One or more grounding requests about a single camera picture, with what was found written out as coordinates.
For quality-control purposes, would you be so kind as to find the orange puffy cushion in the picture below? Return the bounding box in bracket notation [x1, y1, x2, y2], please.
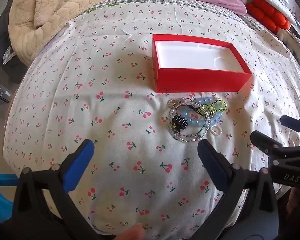
[246, 0, 291, 33]

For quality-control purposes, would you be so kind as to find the clear seed bead necklace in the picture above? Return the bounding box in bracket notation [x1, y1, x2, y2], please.
[167, 99, 212, 143]

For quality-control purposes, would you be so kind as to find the green bead bracelet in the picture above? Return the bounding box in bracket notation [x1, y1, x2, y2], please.
[204, 99, 228, 113]

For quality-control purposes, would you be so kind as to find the person's left hand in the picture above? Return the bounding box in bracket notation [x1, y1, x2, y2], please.
[115, 224, 146, 240]

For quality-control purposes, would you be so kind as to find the cherry print bed sheet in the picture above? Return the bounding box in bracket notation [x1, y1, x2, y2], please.
[4, 1, 300, 240]

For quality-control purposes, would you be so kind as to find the blue bead bracelet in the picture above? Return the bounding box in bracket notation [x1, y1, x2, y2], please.
[179, 95, 225, 132]

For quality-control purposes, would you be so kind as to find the white fluffy cushion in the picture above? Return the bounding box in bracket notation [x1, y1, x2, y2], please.
[277, 28, 300, 68]

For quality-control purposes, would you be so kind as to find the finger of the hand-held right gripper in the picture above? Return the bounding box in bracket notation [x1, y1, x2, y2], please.
[280, 114, 300, 138]
[250, 130, 292, 158]

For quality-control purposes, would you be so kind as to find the beige quilted blanket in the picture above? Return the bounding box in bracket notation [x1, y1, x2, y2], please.
[9, 0, 135, 67]

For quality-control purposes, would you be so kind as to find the red cardboard box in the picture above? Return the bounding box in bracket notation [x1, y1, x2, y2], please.
[152, 34, 253, 93]

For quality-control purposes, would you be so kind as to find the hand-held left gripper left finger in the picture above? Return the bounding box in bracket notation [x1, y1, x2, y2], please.
[12, 139, 95, 240]

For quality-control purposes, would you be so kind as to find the blue plastic stool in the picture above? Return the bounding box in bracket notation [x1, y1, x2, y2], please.
[0, 172, 21, 227]

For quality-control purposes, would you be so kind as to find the black hair claw clip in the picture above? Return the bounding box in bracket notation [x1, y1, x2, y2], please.
[170, 114, 189, 131]

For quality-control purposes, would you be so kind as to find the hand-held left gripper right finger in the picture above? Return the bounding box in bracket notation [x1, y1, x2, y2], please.
[190, 138, 278, 240]

